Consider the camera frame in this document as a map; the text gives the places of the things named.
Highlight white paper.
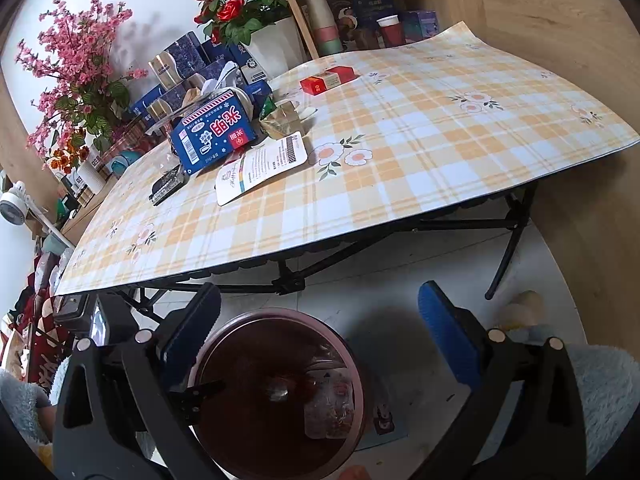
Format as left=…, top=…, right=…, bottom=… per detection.
left=202, top=61, right=251, bottom=101

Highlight small black wrapper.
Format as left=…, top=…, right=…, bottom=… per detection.
left=149, top=164, right=188, bottom=207

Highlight blue milk carton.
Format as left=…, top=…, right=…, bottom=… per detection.
left=170, top=87, right=258, bottom=176

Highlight small purple blue box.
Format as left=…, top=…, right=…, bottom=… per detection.
left=401, top=9, right=441, bottom=43

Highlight blue and gold gift box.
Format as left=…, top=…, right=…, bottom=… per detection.
left=200, top=57, right=236, bottom=86
left=148, top=31, right=207, bottom=88
left=145, top=85, right=206, bottom=131

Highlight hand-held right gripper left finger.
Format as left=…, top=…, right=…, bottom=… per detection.
left=50, top=282, right=223, bottom=480

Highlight printed card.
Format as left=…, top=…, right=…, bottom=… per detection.
left=371, top=399, right=397, bottom=436

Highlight red paper cup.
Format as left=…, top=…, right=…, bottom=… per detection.
left=376, top=15, right=407, bottom=47

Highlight gold foil wrapper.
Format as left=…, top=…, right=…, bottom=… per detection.
left=259, top=101, right=303, bottom=140

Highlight wooden shelf unit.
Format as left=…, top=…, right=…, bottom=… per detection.
left=272, top=0, right=640, bottom=351

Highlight folding table with plaid cloth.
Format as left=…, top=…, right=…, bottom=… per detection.
left=52, top=21, right=640, bottom=297

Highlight white pouch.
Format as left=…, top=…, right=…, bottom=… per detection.
left=215, top=132, right=310, bottom=207

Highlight clear plastic packaging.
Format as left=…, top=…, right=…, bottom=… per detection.
left=302, top=367, right=357, bottom=442

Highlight dark blue book box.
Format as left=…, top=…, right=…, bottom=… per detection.
left=350, top=0, right=397, bottom=28

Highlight pink blossom plant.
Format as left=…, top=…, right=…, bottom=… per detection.
left=27, top=0, right=148, bottom=161

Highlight beige slipper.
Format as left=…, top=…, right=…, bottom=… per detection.
left=492, top=290, right=546, bottom=333

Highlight dark red trash bin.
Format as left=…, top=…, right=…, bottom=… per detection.
left=191, top=309, right=373, bottom=480

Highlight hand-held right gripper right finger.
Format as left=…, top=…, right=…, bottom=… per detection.
left=418, top=280, right=588, bottom=480

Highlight white jar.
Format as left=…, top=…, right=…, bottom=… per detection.
left=75, top=159, right=105, bottom=195

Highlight person's fluffy blue clothing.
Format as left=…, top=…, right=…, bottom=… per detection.
left=565, top=344, right=640, bottom=466

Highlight wooden sideboard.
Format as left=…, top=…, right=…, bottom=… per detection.
left=59, top=172, right=123, bottom=243

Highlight white faceted flowerpot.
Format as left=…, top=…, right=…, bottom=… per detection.
left=242, top=16, right=307, bottom=81

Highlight blue flat carton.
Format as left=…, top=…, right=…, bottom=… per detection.
left=129, top=85, right=166, bottom=126

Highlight pile of clothes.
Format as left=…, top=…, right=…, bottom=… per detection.
left=0, top=247, right=68, bottom=386

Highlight red rose plant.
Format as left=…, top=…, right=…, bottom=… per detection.
left=194, top=0, right=296, bottom=46

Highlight small red box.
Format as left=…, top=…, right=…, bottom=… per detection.
left=300, top=66, right=358, bottom=96

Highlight white desk fan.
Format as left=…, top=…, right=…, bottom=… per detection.
left=0, top=182, right=32, bottom=226

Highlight striped tin box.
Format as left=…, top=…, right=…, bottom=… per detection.
left=97, top=127, right=146, bottom=176

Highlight wooden wall shelf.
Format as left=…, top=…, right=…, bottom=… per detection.
left=0, top=70, right=66, bottom=241

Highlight person's left forearm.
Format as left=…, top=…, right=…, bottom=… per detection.
left=0, top=367, right=56, bottom=448

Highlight stack of paper cups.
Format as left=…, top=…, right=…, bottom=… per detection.
left=305, top=0, right=345, bottom=57

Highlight blue box with white label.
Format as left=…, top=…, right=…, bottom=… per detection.
left=235, top=42, right=268, bottom=86

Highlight dark printed box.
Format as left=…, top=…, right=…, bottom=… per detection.
left=327, top=0, right=357, bottom=41

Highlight orange artificial flowers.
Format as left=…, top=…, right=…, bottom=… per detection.
left=46, top=144, right=92, bottom=171

